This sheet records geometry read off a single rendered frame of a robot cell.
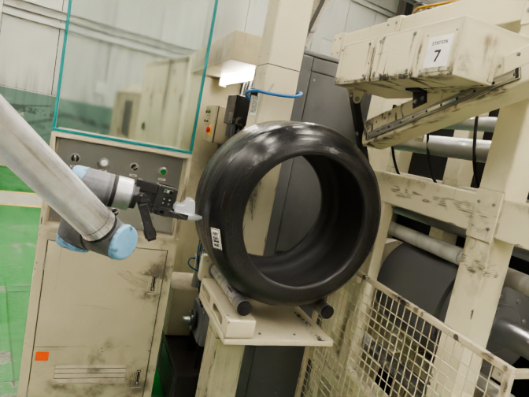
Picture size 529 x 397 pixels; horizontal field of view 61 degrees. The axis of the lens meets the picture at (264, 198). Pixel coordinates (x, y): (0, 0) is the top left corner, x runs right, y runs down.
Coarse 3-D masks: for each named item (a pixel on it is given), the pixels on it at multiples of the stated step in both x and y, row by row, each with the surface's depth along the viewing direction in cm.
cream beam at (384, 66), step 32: (416, 32) 125; (448, 32) 113; (480, 32) 111; (512, 32) 114; (352, 64) 155; (384, 64) 137; (416, 64) 123; (448, 64) 111; (480, 64) 113; (384, 96) 170
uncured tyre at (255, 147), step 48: (240, 144) 129; (288, 144) 126; (336, 144) 131; (240, 192) 124; (336, 192) 165; (240, 240) 126; (336, 240) 164; (240, 288) 133; (288, 288) 134; (336, 288) 141
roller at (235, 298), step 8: (216, 272) 156; (216, 280) 154; (224, 280) 147; (224, 288) 144; (232, 288) 140; (232, 296) 136; (240, 296) 134; (232, 304) 136; (240, 304) 131; (248, 304) 131; (240, 312) 131; (248, 312) 132
